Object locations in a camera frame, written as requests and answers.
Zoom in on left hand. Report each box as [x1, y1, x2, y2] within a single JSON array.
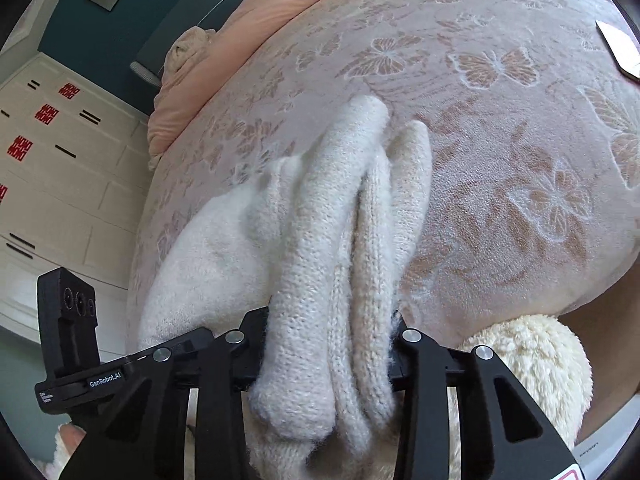
[[56, 422, 86, 455]]

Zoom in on beige crumpled cloth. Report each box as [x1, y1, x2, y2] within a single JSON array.
[[162, 26, 216, 84]]

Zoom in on pink duvet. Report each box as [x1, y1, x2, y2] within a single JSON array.
[[148, 0, 320, 170]]

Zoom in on teal padded headboard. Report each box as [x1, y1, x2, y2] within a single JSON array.
[[130, 0, 243, 88]]

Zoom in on white phone on bed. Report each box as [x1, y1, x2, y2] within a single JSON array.
[[596, 21, 640, 82]]

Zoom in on floral beige bedspread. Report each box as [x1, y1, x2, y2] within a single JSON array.
[[127, 0, 639, 344]]

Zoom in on white wardrobe red stickers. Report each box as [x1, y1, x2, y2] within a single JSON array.
[[1, 53, 152, 354]]

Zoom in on white knit cardigan black buttons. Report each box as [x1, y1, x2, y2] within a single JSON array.
[[134, 96, 432, 479]]

